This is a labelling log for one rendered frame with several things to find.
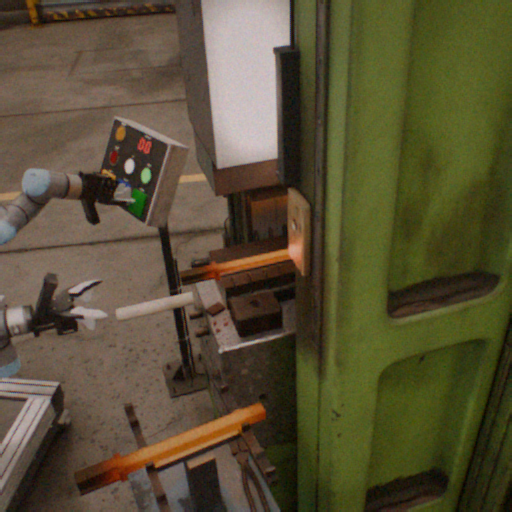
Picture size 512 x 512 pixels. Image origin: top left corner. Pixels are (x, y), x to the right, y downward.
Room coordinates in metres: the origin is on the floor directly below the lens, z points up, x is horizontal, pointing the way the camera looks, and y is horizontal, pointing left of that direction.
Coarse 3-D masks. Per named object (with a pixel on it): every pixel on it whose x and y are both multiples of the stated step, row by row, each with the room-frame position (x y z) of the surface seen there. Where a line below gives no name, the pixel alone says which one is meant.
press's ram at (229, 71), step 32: (192, 0) 1.21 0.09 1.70; (224, 0) 1.15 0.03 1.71; (256, 0) 1.16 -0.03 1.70; (288, 0) 1.18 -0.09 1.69; (192, 32) 1.24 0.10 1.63; (224, 32) 1.14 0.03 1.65; (256, 32) 1.16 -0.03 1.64; (288, 32) 1.18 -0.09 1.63; (192, 64) 1.28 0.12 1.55; (224, 64) 1.14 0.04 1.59; (256, 64) 1.16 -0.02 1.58; (192, 96) 1.33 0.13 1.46; (224, 96) 1.14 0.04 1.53; (256, 96) 1.16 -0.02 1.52; (224, 128) 1.14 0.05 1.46; (256, 128) 1.16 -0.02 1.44; (224, 160) 1.14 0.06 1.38; (256, 160) 1.16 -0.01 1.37
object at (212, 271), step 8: (256, 256) 1.29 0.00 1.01; (264, 256) 1.29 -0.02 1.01; (272, 256) 1.29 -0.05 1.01; (280, 256) 1.29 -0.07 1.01; (288, 256) 1.29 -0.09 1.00; (216, 264) 1.26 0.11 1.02; (224, 264) 1.27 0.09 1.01; (232, 264) 1.26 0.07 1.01; (240, 264) 1.26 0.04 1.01; (248, 264) 1.26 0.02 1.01; (184, 272) 1.23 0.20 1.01; (192, 272) 1.23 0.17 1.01; (200, 272) 1.23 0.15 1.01; (208, 272) 1.23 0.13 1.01; (216, 272) 1.23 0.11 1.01; (184, 280) 1.22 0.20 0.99; (192, 280) 1.23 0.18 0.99; (200, 280) 1.23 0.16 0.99; (216, 280) 1.23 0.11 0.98
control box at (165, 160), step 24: (120, 120) 1.88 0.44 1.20; (120, 144) 1.83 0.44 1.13; (144, 144) 1.74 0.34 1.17; (168, 144) 1.66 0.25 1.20; (120, 168) 1.77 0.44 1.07; (144, 168) 1.69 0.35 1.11; (168, 168) 1.64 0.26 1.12; (144, 192) 1.64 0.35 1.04; (168, 192) 1.63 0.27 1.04; (144, 216) 1.59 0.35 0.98
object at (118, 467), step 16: (224, 416) 0.79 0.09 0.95; (240, 416) 0.79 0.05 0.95; (256, 416) 0.79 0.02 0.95; (192, 432) 0.76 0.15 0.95; (208, 432) 0.75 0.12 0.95; (224, 432) 0.76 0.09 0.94; (144, 448) 0.72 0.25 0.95; (160, 448) 0.72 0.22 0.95; (176, 448) 0.72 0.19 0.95; (96, 464) 0.69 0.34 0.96; (112, 464) 0.68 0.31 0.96; (128, 464) 0.69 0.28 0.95; (80, 480) 0.65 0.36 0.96; (96, 480) 0.67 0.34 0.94; (112, 480) 0.67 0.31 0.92
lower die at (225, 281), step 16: (272, 240) 1.41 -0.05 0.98; (288, 240) 1.39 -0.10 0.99; (208, 256) 1.37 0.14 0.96; (224, 256) 1.33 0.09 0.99; (240, 256) 1.32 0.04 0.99; (224, 272) 1.24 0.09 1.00; (240, 272) 1.24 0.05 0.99; (256, 272) 1.24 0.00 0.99; (272, 272) 1.24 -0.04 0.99; (288, 272) 1.23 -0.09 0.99; (224, 288) 1.19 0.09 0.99; (240, 288) 1.19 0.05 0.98; (256, 288) 1.20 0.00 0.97
